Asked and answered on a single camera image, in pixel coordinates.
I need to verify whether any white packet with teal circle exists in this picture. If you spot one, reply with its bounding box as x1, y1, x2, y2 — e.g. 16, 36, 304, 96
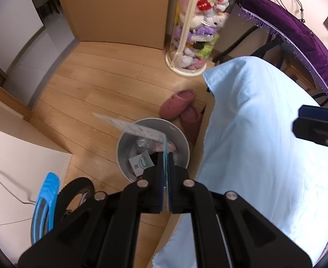
128, 151, 153, 177

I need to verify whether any wooden cabinet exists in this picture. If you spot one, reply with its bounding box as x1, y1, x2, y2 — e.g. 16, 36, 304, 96
282, 57, 325, 95

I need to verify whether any clear cylinder of plush toys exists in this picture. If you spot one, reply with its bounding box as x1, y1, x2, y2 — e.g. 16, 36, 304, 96
165, 0, 244, 76

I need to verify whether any wooden wardrobe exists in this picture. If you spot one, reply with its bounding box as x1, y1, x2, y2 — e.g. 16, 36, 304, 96
54, 0, 172, 50

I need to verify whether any clear plastic bag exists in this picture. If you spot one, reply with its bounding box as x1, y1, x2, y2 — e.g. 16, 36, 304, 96
135, 138, 155, 155

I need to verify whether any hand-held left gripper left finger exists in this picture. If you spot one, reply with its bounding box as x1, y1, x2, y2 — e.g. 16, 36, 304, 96
17, 153, 164, 268

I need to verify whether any black metal table frame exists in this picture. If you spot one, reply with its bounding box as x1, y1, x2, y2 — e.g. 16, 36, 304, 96
212, 24, 286, 69

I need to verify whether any light blue bed sheet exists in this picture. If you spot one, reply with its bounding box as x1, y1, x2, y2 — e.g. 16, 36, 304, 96
152, 56, 328, 268

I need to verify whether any grey round trash bin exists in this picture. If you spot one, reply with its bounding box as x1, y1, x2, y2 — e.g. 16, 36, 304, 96
116, 118, 190, 183

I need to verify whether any pink slipper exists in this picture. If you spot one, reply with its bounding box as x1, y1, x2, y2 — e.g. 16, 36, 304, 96
181, 106, 205, 143
160, 90, 196, 119

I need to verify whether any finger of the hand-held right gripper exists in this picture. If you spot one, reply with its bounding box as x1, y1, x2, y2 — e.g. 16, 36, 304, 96
292, 105, 328, 163

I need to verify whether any white door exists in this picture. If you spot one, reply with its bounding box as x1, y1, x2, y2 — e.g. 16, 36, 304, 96
0, 0, 46, 74

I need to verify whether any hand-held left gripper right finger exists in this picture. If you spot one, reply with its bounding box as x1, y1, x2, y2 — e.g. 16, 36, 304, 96
166, 153, 312, 268

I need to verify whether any purple fringed cloth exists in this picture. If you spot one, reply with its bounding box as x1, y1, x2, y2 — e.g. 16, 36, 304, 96
237, 0, 328, 105

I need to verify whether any pink cloth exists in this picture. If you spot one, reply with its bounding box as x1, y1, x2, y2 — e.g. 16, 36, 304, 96
156, 142, 178, 154

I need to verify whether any white cabinet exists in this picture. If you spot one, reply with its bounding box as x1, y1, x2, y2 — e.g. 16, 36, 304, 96
0, 124, 73, 260

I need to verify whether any dark chair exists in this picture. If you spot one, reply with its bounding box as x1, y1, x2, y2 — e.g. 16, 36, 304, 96
36, 0, 61, 17

